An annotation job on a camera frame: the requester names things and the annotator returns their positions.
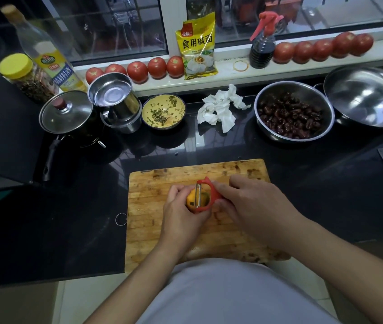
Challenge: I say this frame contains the clear bottle yellow label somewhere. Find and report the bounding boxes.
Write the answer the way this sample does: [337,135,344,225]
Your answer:
[0,4,87,93]

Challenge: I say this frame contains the red tomato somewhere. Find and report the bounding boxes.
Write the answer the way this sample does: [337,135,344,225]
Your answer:
[273,42,295,64]
[353,33,374,56]
[312,39,334,62]
[148,57,168,79]
[332,32,358,59]
[166,56,185,79]
[105,63,128,76]
[127,61,149,85]
[85,67,105,85]
[292,41,315,64]

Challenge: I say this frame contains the person's right forearm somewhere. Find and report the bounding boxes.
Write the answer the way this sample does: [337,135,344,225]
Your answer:
[284,217,383,324]

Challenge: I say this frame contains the white window frame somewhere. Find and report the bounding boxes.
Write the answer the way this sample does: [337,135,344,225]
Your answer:
[66,0,383,98]

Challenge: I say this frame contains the orange vegetable piece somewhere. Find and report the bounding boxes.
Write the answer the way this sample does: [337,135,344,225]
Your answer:
[186,187,210,212]

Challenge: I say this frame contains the small yellow bowl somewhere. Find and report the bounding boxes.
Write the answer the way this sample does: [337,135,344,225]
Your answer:
[141,94,187,131]

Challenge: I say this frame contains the person's left forearm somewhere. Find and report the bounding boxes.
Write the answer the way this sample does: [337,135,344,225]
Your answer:
[85,241,192,324]

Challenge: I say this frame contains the glass pot lid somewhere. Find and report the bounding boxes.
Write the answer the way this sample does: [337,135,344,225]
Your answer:
[39,90,94,135]

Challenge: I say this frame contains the yellow powder bag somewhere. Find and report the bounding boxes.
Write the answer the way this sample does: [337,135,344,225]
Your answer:
[175,11,219,81]

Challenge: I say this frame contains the spice jar yellow lid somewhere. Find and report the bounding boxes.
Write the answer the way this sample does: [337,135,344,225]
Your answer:
[0,53,58,104]

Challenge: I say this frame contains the pile of red dates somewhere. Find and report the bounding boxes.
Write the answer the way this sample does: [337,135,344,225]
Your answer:
[258,92,324,139]

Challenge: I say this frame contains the crumpled white paper towel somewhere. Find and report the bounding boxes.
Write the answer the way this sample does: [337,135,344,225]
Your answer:
[197,84,251,133]

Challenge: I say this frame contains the person's left hand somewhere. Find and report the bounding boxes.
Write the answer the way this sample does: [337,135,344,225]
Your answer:
[159,184,212,257]

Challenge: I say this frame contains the dark spray bottle red trigger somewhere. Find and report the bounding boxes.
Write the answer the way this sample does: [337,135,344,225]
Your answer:
[249,11,285,69]

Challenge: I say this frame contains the stainless steel cup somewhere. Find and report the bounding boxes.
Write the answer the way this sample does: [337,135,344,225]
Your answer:
[87,72,143,134]

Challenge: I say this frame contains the large steel basin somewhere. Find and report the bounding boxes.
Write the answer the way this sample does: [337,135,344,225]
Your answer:
[323,65,383,128]

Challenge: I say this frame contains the wooden cutting board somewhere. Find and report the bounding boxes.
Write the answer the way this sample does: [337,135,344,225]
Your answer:
[124,159,292,274]

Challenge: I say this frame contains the red vegetable peeler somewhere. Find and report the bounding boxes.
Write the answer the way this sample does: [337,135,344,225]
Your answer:
[195,177,224,214]

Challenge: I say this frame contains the person's right hand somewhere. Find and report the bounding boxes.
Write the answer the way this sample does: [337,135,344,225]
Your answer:
[211,175,309,251]

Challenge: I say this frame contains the person's white shirt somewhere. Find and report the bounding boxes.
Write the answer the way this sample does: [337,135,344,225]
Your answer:
[136,258,342,324]

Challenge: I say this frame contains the chopped green onions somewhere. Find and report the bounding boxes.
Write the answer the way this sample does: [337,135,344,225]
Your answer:
[146,97,180,126]

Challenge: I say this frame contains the steel bowl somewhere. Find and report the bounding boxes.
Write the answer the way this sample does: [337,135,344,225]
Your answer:
[254,81,335,143]

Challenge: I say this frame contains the black pot with handle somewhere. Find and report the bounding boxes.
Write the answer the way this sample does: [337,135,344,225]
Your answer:
[39,108,108,183]

